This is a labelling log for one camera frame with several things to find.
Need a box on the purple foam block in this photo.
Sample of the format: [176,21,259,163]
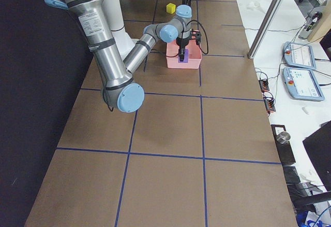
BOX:
[178,49,189,64]

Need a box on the yellow foam block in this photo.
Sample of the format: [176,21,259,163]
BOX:
[166,3,176,14]

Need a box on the pink plastic bin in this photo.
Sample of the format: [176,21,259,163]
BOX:
[166,40,202,69]

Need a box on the crumpled white paper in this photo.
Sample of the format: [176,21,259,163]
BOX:
[246,1,264,12]

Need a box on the orange connector box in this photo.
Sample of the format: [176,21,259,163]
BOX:
[263,97,276,114]
[259,79,269,92]

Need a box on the upper teach pendant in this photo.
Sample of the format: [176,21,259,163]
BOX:
[283,41,317,70]

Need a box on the teach pendant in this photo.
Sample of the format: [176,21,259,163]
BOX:
[283,41,317,70]
[282,67,325,102]

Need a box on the lower teach pendant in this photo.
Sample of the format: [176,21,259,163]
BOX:
[282,67,325,102]

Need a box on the metal cylinder weight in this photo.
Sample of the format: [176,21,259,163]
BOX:
[276,131,291,144]

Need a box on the black monitor corner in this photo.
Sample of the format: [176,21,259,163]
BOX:
[303,125,330,191]

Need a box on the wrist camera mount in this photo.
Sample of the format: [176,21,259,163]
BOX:
[190,29,202,46]

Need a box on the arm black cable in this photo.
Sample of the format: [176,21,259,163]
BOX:
[149,20,210,57]

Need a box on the white pedestal column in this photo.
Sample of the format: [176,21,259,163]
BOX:
[102,0,137,59]

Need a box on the aluminium frame post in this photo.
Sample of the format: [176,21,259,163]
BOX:
[247,0,283,59]

